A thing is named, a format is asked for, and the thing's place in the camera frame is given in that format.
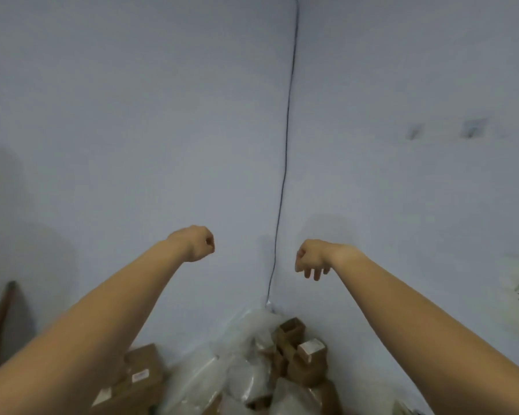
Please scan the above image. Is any large brown cardboard box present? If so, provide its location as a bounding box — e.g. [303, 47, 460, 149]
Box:
[90, 343, 167, 415]

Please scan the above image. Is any open small brown carton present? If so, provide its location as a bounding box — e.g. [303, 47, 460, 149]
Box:
[272, 317, 307, 362]

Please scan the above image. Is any person's left hand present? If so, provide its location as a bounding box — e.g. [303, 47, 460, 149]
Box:
[166, 225, 215, 263]

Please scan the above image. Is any pile of clear plastic bags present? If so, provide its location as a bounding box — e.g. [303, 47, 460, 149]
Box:
[156, 308, 325, 415]

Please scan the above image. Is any black hanging cable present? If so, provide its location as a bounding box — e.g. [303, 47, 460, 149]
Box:
[266, 0, 300, 308]

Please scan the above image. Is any person's left forearm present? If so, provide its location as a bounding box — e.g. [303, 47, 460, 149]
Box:
[0, 238, 187, 415]

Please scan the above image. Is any small carton with white label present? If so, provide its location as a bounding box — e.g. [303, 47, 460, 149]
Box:
[286, 339, 329, 388]

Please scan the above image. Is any brown cardboard piece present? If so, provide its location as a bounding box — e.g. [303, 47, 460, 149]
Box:
[311, 380, 343, 415]

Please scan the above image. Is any person's right hand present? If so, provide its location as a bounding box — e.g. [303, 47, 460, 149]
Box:
[294, 239, 346, 282]

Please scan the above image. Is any person's right forearm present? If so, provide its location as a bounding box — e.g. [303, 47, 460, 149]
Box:
[330, 244, 519, 415]

